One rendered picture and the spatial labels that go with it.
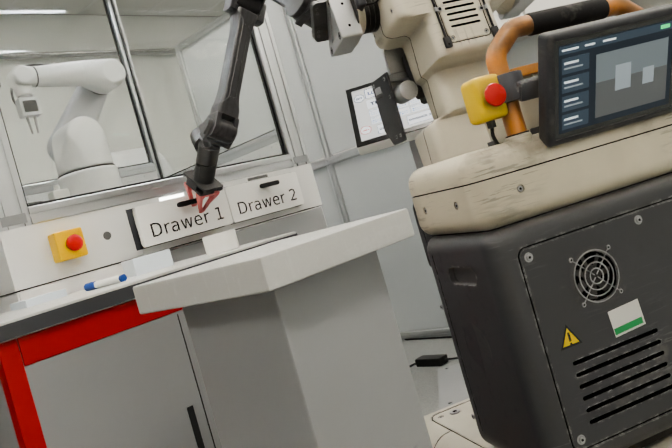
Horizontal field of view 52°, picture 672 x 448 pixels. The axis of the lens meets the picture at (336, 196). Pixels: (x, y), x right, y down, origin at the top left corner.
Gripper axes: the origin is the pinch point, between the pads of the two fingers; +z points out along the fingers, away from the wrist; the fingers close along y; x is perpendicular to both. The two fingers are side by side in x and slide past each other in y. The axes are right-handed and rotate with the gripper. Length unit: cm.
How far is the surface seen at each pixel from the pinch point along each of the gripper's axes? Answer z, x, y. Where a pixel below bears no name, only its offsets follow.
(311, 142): 57, -158, 99
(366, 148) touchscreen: -3, -76, 5
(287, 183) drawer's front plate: 2.7, -38.1, 3.7
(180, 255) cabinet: 13.3, 5.4, -2.7
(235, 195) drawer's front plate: 2.7, -17.1, 4.2
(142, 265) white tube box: -9.3, 34.8, -25.8
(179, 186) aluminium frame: -0.9, -0.3, 9.9
